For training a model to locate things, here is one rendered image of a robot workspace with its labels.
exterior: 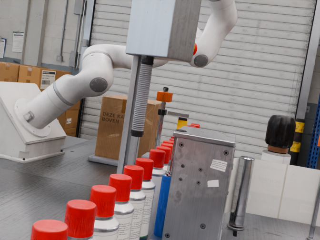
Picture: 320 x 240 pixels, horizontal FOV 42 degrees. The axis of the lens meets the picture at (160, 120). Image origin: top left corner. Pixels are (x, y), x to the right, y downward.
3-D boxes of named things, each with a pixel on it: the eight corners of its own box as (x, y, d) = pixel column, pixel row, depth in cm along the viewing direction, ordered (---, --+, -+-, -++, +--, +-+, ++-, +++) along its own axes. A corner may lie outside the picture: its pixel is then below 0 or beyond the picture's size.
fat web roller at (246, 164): (244, 232, 105) (256, 160, 104) (226, 228, 106) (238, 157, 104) (244, 226, 110) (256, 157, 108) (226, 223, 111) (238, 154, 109)
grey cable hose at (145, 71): (141, 138, 107) (153, 56, 105) (128, 135, 108) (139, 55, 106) (144, 136, 110) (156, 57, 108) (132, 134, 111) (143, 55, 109)
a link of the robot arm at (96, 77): (75, 93, 176) (117, 60, 169) (75, 121, 162) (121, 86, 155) (53, 75, 169) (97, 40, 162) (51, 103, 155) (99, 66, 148)
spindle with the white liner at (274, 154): (282, 218, 122) (300, 118, 119) (251, 212, 124) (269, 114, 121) (279, 210, 131) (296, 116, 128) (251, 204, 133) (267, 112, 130)
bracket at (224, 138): (234, 146, 72) (235, 141, 72) (171, 135, 74) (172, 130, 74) (235, 138, 85) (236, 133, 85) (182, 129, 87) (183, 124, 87)
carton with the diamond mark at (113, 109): (146, 165, 181) (155, 104, 179) (94, 155, 185) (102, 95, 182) (157, 154, 211) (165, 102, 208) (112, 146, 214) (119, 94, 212)
